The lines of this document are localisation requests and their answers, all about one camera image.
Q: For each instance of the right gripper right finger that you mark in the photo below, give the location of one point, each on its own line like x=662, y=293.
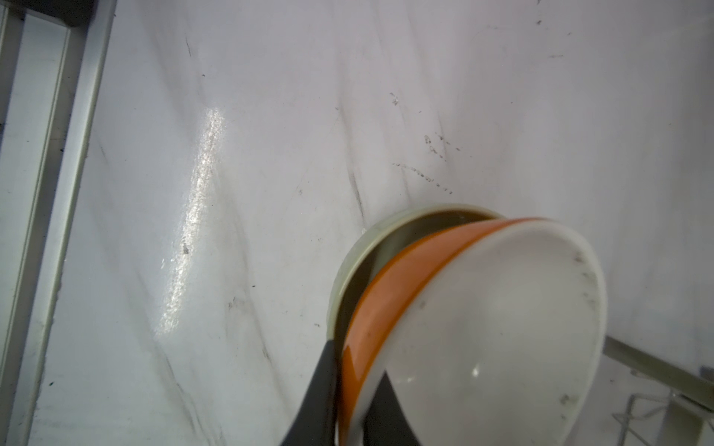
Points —
x=385, y=424

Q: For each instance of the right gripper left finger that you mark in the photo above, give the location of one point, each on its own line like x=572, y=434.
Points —
x=315, y=423

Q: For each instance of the orange white bowl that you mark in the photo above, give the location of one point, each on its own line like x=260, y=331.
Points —
x=490, y=333

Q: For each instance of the light green bowl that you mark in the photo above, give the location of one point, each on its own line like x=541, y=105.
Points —
x=380, y=244

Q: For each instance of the chrome two-tier dish rack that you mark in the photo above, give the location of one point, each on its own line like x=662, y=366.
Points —
x=669, y=405

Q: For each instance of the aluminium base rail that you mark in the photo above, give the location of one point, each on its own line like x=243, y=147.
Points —
x=52, y=58

